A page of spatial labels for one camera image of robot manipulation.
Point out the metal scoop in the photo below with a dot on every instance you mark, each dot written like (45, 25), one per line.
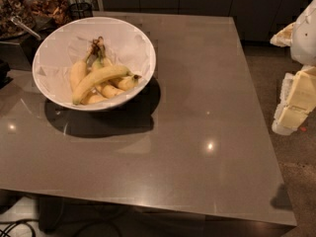
(18, 22)

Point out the glass jar of nuts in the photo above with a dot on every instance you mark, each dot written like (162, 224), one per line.
(14, 8)

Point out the tray of dried snacks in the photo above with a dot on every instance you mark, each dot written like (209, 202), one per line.
(54, 9)

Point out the black wire cup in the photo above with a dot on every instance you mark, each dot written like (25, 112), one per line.
(80, 11)

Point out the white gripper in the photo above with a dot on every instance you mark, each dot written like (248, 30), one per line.
(305, 39)

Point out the right small yellow banana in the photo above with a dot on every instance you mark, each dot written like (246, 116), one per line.
(126, 83)

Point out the white paper bowl liner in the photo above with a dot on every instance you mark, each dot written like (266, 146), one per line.
(128, 50)

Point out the white bowl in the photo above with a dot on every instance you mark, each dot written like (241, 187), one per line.
(135, 46)

